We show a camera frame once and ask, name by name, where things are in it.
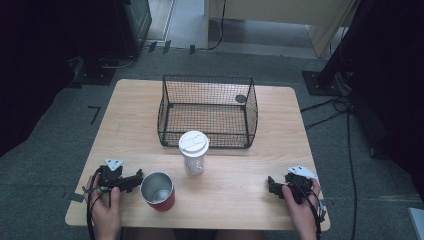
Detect black stand base plate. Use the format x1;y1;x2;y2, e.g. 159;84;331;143
68;57;118;89
301;69;352;98

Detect white box corner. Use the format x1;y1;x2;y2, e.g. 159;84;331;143
407;206;424;240

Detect black curtain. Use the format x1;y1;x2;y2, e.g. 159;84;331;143
326;0;424;201

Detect person's right hand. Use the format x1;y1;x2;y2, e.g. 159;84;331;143
281;179;322;228

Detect black hanging cable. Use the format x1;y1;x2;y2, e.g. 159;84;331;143
196;0;228;52

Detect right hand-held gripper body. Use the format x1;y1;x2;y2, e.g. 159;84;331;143
283;165;318;205

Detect red cup with steel inside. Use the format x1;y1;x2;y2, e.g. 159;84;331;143
139;171;176;212

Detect black wire mesh basket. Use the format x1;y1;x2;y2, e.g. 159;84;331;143
157;74;259;150

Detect right hand-held gripper black cable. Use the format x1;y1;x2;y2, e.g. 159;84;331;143
294;181;327;240

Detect black floor cables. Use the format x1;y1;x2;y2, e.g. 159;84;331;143
299;95;359;240

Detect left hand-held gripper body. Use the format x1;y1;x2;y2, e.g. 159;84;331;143
97;158;136;193

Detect black equipment cabinet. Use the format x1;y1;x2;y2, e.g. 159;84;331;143
111;0;153;58

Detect light wooden cabinet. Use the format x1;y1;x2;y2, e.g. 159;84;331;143
204;0;358;58

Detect person's left hand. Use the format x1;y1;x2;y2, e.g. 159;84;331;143
84;173;122;229

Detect clear cup with white lid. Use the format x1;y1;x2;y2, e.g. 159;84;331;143
178;130;211;176

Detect grey tape strip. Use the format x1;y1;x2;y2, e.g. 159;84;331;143
63;191;85;203

